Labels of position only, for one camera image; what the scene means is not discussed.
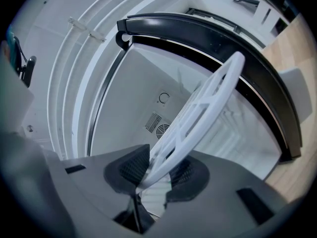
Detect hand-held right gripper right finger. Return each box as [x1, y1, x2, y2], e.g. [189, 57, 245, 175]
[155, 151, 290, 238]

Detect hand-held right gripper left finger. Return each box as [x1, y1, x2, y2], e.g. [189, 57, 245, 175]
[60, 144, 151, 223]

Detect white wire fridge shelf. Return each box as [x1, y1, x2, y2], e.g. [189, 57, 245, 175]
[137, 51, 246, 190]

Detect person's torso in beige top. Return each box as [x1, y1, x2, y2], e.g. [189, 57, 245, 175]
[0, 48, 75, 238]

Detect white ceiling pipes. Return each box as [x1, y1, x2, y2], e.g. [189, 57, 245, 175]
[47, 0, 213, 158]

